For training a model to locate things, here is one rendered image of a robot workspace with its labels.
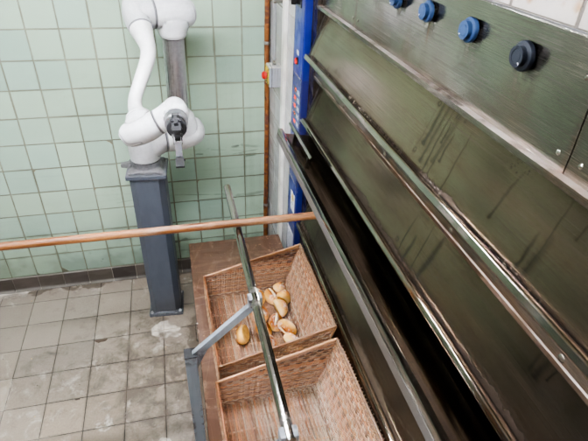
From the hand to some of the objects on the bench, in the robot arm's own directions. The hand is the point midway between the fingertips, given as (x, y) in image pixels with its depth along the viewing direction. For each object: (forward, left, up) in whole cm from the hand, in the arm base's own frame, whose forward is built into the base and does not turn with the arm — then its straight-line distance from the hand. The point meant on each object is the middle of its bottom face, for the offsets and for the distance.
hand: (178, 148), depth 169 cm
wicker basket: (+5, +30, -91) cm, 96 cm away
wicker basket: (+65, +34, -91) cm, 117 cm away
